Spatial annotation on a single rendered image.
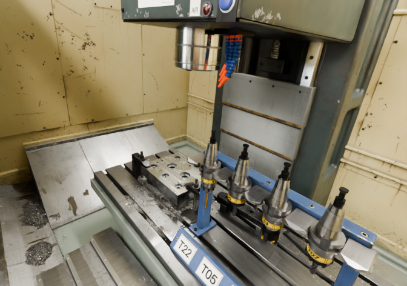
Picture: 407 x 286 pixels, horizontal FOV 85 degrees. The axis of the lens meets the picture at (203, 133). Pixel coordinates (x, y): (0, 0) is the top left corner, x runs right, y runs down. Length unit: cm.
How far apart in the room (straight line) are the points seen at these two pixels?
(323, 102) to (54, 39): 145
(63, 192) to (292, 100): 131
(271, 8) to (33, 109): 145
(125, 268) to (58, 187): 72
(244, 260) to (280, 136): 57
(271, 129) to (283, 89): 20
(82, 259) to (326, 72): 123
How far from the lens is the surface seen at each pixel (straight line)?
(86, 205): 148
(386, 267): 160
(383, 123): 139
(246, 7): 43
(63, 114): 170
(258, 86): 114
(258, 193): 59
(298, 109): 105
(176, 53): 75
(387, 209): 154
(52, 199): 151
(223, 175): 63
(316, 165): 114
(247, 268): 84
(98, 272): 105
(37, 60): 162
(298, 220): 55
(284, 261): 90
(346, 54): 104
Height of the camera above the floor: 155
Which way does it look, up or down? 22 degrees down
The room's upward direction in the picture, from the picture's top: 5 degrees clockwise
